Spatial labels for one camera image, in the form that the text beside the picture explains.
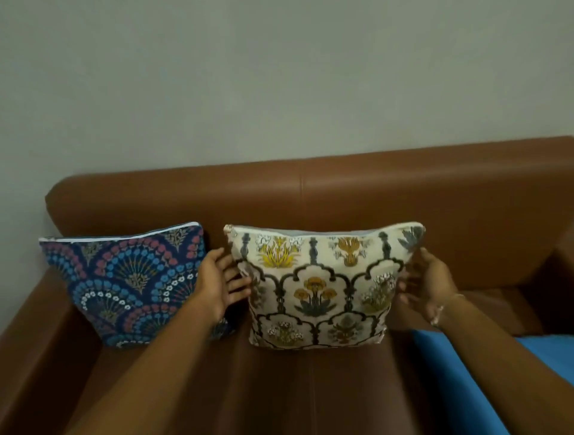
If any brown leather sofa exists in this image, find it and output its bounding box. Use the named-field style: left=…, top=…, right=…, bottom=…
left=0, top=136, right=574, bottom=435

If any thin wrist bracelet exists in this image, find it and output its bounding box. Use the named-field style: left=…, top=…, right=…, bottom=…
left=429, top=293, right=467, bottom=328

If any person's right forearm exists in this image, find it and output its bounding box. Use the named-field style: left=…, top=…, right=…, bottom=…
left=431, top=293, right=574, bottom=435

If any blue fan-patterned cushion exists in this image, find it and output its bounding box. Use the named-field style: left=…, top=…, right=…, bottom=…
left=39, top=222, right=236, bottom=349

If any cream floral cushion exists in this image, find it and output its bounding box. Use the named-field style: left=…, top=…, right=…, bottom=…
left=223, top=222, right=426, bottom=350

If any person's left forearm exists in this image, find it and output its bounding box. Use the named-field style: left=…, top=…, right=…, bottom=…
left=66, top=297, right=221, bottom=435

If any person's left hand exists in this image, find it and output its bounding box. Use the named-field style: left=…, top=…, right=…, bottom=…
left=192, top=247, right=253, bottom=324

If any person's right hand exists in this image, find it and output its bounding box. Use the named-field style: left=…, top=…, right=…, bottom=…
left=397, top=247, right=461, bottom=325

